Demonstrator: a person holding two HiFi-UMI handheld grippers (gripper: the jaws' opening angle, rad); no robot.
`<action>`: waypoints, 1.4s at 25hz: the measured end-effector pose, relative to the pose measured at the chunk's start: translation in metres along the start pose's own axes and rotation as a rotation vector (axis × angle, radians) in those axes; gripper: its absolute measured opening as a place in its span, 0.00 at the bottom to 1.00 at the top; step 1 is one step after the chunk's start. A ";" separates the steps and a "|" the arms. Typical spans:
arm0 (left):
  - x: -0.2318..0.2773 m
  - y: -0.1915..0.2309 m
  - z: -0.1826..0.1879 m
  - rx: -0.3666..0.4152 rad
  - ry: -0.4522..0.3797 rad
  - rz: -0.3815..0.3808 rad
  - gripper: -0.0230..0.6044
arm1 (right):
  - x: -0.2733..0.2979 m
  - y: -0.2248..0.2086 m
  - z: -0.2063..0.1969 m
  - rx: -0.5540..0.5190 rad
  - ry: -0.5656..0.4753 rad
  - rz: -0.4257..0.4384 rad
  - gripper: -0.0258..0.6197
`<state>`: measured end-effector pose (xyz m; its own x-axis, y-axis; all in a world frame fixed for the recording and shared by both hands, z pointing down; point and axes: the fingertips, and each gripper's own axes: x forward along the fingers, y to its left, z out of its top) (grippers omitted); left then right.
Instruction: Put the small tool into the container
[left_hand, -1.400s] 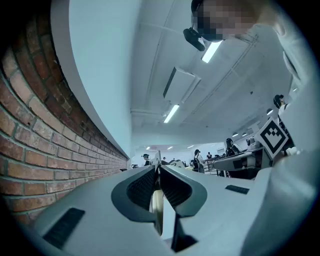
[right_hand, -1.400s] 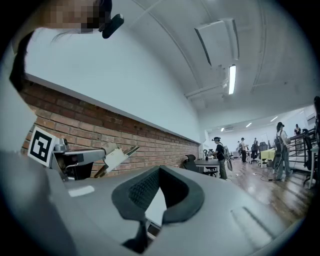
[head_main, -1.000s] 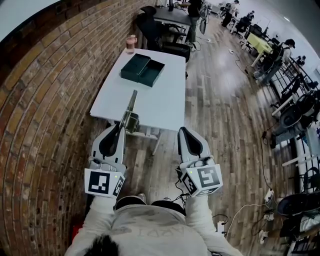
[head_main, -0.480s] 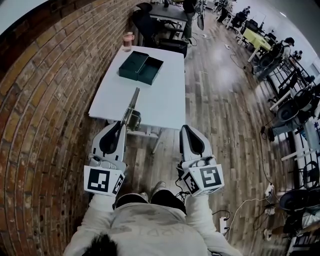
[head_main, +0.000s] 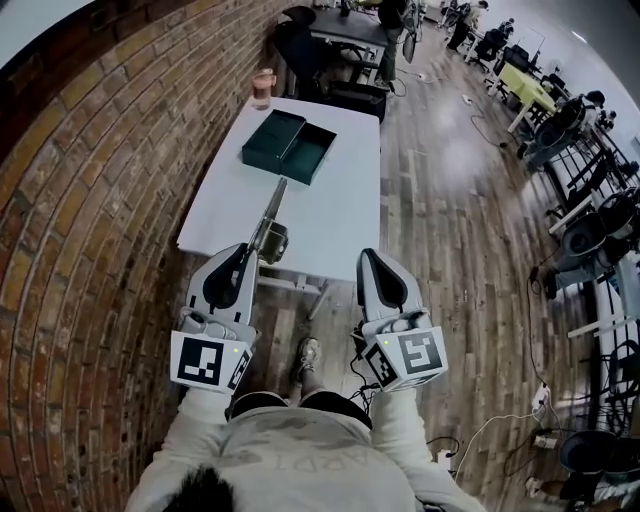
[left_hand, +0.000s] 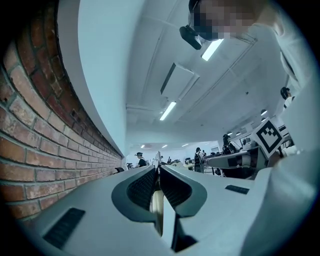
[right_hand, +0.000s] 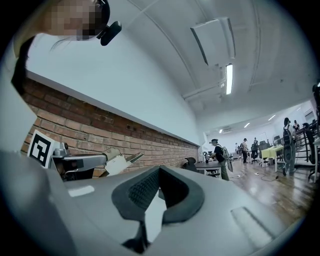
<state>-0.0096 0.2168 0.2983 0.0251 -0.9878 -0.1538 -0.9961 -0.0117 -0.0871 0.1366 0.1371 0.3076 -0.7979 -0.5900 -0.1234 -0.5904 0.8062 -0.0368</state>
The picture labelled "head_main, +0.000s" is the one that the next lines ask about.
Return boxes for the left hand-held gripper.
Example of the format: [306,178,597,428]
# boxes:
[169,243,261,397]

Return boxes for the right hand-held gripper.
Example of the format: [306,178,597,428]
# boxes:
[355,247,449,394]

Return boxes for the dark green container box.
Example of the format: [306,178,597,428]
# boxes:
[241,110,339,188]

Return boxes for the person's right forearm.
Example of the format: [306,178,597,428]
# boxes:
[370,387,437,464]

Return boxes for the person's left forearm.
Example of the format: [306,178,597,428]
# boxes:
[162,387,237,454]

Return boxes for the person's left hand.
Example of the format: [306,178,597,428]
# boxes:
[180,307,251,342]

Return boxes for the person's right hand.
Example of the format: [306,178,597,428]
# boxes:
[378,310,432,335]

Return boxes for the person's grey shoe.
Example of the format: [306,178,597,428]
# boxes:
[292,337,321,385]

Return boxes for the olive square metal object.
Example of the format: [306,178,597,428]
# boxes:
[258,222,290,264]

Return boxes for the white table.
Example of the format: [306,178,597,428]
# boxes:
[176,96,382,291]

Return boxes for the person's leg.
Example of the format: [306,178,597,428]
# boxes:
[298,367,329,401]

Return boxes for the person's black shorts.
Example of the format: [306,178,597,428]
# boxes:
[232,389,374,431]

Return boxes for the person's beige sweater torso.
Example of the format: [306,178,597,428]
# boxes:
[124,404,481,512]

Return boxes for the black case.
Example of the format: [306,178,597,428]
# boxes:
[327,82,389,124]

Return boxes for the pink translucent cup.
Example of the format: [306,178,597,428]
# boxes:
[251,68,276,110]

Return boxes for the black office chair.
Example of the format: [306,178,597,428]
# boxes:
[273,5,381,99]

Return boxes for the yellow-green table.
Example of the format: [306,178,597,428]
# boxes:
[487,60,559,134]

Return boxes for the grey desk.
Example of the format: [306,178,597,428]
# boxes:
[308,7,390,64]

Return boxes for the black bucket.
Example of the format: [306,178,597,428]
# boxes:
[558,429,636,476]

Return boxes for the black cable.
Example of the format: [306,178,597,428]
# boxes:
[527,247,561,391]

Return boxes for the white cable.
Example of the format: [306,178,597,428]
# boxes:
[452,407,544,474]

